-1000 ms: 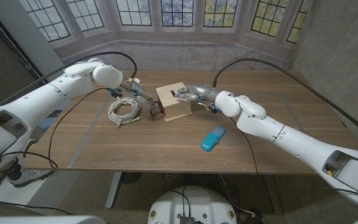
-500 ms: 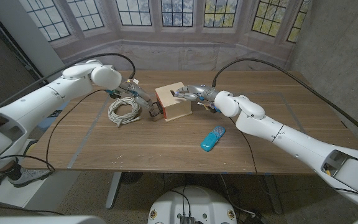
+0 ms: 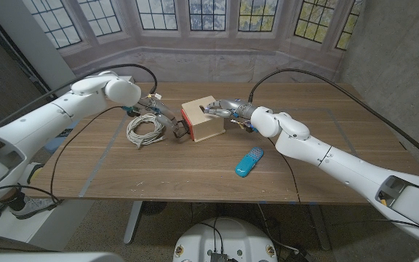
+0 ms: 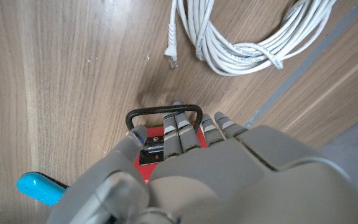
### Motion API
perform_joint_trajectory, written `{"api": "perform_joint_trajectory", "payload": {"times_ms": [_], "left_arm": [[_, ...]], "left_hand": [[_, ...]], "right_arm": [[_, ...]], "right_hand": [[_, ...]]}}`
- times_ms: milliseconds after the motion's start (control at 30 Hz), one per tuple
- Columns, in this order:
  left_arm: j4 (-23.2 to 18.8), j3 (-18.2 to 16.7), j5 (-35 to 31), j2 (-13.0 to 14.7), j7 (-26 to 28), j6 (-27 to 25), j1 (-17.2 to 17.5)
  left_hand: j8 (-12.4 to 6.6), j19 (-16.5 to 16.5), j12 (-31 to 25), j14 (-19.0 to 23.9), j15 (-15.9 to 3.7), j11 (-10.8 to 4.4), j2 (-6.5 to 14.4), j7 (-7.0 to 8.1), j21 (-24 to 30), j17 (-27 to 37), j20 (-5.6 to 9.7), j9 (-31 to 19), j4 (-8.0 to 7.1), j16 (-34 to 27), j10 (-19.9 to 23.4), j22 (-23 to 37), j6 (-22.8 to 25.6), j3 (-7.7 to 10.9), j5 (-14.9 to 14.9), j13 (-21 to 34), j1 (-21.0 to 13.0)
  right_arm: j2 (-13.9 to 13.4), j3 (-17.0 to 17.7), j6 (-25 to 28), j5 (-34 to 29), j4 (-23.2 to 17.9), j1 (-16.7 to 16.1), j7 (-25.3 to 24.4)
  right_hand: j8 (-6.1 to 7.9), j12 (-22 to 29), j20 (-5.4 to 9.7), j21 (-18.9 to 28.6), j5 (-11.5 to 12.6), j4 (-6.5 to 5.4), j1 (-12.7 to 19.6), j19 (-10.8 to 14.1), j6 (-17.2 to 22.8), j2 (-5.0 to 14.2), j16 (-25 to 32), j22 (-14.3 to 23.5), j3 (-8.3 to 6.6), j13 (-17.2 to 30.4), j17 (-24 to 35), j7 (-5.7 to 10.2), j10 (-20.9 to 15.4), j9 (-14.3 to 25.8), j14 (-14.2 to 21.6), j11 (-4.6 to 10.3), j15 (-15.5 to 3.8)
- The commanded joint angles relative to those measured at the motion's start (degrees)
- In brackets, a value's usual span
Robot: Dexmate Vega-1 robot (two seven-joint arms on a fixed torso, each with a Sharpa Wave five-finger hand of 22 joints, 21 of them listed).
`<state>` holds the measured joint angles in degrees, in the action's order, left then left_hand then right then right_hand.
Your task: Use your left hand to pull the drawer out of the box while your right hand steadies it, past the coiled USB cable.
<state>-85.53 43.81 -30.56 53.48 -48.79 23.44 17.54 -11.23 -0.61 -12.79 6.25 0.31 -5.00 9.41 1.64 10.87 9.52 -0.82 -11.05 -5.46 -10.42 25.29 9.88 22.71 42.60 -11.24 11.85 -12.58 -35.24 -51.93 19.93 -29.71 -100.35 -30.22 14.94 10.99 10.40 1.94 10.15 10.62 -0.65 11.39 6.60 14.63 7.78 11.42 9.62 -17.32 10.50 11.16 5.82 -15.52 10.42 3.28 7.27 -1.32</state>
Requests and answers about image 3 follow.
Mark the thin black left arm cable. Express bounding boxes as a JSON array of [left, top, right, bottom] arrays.
[[0, 105, 125, 205]]

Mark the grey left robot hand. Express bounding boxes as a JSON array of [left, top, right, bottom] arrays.
[[132, 95, 188, 139]]

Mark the printed window backdrop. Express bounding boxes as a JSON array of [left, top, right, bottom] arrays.
[[22, 0, 365, 88]]

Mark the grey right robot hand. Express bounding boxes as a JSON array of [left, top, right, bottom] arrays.
[[199, 98, 260, 120]]

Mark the yellow and black foot pedal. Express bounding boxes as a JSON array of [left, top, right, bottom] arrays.
[[26, 162, 46, 185]]

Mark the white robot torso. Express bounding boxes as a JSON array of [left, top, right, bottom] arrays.
[[172, 217, 279, 262]]

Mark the wooden drawer with black handle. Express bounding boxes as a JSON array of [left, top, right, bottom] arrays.
[[172, 108, 196, 142]]

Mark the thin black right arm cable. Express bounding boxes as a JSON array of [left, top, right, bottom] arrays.
[[273, 141, 303, 204]]

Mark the white floor platform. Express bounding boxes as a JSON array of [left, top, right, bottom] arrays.
[[0, 162, 95, 252]]

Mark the black floor fan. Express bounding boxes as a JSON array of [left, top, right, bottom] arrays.
[[140, 201, 169, 216]]

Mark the wooden box with slot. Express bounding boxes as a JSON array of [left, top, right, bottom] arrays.
[[180, 95, 227, 143]]

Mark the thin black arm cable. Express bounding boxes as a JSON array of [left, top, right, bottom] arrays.
[[0, 105, 125, 205], [273, 141, 303, 204]]

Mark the person's leg with black sock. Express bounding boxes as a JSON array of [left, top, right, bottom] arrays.
[[0, 188, 27, 212]]

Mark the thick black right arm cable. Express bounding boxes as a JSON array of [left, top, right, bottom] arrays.
[[247, 68, 419, 172]]

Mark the grey table leg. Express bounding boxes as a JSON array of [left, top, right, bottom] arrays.
[[308, 204, 331, 252], [123, 201, 144, 245]]

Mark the coiled white USB cable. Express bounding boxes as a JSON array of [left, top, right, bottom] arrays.
[[126, 112, 167, 149]]

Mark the turquoise remote control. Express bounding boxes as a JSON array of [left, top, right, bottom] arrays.
[[234, 146, 265, 178]]

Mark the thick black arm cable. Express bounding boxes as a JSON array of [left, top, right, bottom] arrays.
[[247, 68, 419, 172], [0, 63, 159, 132]]

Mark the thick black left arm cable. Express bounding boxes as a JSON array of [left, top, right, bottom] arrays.
[[0, 63, 159, 132]]

